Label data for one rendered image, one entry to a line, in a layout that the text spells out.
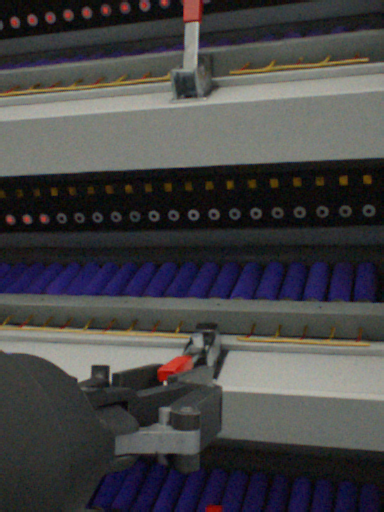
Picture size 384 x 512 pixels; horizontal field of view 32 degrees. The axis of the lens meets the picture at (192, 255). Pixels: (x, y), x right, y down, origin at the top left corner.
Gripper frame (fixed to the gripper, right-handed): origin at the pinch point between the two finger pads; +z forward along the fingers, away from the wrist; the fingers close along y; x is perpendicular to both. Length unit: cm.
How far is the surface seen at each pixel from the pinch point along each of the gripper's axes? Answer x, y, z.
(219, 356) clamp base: 1.7, 1.0, 8.8
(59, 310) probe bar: 4.8, -14.4, 11.6
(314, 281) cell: 7.7, 7.1, 16.1
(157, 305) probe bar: 5.4, -5.2, 11.5
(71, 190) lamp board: 16.6, -17.5, 18.6
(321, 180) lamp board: 16.7, 7.3, 18.6
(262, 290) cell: 6.8, 3.0, 14.7
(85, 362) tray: 0.7, -10.0, 8.2
